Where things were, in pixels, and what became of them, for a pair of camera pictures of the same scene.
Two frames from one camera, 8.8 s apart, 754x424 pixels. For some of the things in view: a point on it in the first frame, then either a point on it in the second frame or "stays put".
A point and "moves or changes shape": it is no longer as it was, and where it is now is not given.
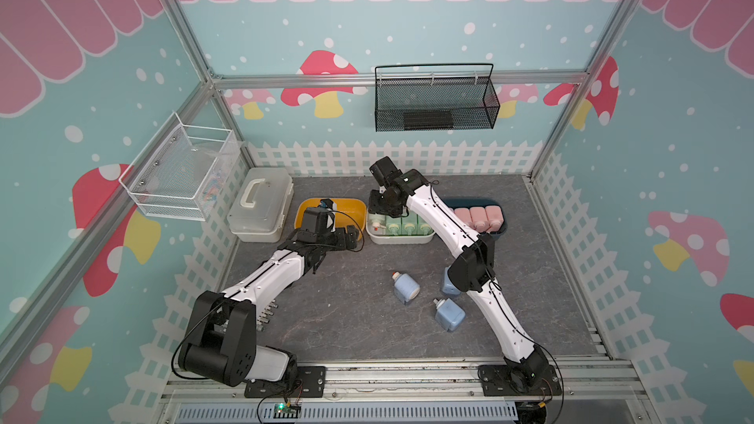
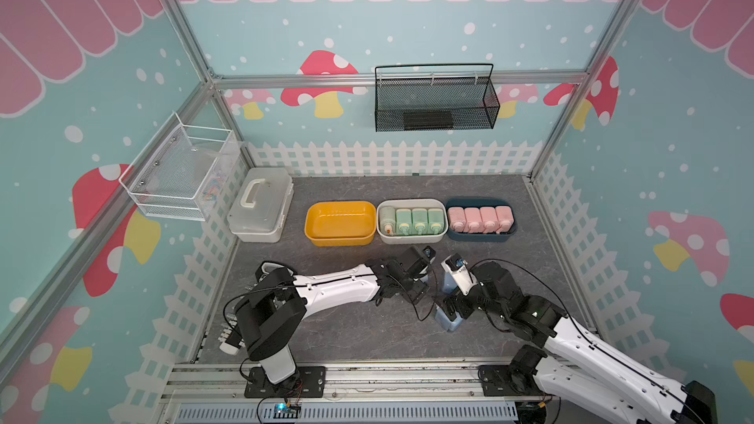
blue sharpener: x=449 y=287 stays put
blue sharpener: x=449 y=315 stays put
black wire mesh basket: x=426 y=97 stays put
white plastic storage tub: x=404 y=229 moves or changes shape
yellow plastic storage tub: x=345 y=211 moves or changes shape
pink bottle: x=495 y=218 moves or changes shape
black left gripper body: x=333 y=240 → x=412 y=290
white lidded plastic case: x=259 y=203 stays put
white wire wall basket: x=183 y=170 stays put
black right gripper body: x=380 y=203 → x=475 y=301
